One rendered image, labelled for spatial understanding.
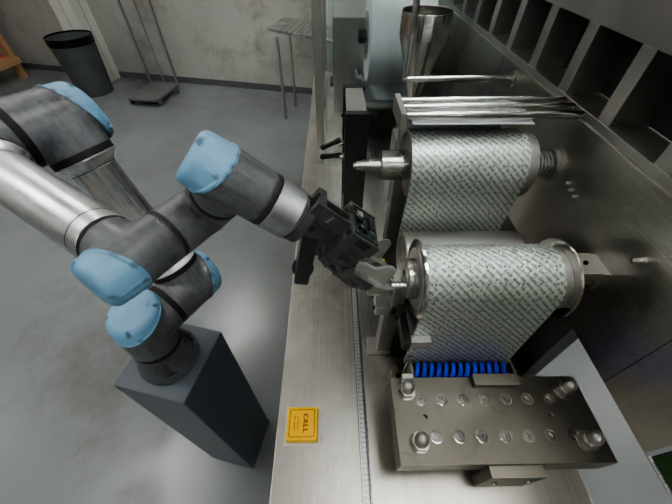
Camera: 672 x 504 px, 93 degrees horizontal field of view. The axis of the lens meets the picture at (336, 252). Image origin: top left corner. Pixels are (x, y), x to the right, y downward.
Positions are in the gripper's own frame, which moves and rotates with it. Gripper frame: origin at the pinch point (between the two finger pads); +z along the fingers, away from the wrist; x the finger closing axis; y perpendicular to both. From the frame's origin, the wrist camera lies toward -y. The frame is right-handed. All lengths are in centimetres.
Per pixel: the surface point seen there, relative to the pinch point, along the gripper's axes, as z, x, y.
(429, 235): 12.6, 15.5, 4.4
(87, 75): -180, 411, -285
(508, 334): 28.4, -3.9, 6.5
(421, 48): 2, 68, 24
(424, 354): 22.5, -3.9, -9.7
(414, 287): 5.4, -0.8, 2.5
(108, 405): -12, 20, -178
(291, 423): 8.9, -13.6, -39.2
